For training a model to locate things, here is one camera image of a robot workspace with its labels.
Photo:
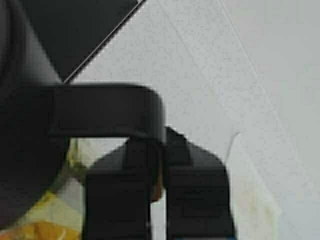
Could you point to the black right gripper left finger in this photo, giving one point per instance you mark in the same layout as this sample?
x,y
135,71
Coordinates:
x,y
118,192

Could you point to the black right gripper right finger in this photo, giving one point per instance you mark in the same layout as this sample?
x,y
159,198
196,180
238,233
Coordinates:
x,y
198,198

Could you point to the stainless steel electric stove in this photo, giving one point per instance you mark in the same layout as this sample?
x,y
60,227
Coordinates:
x,y
73,32

